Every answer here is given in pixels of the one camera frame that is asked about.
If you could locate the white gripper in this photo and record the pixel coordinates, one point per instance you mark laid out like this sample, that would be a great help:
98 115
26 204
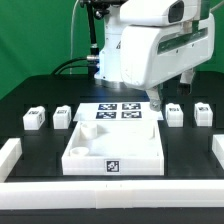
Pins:
152 55

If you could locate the white square tabletop part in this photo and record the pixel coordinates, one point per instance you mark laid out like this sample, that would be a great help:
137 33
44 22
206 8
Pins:
128 148

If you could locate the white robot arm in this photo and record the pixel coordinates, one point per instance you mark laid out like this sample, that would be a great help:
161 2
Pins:
149 13

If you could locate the white right fence block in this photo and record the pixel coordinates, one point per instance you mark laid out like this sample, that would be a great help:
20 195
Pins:
218 148

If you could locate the white fence block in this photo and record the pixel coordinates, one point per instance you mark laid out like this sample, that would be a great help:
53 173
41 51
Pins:
218 148
9 155

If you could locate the white sheet with tags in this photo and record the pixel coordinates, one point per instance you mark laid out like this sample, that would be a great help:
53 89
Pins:
116 111

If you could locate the white left fence block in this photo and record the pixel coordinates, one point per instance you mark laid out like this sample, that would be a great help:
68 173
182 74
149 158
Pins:
9 155

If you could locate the black camera stand pole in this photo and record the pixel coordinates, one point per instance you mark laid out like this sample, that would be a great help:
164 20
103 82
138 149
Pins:
92 31

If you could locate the white front fence wall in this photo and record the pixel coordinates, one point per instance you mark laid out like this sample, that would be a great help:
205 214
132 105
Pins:
111 194

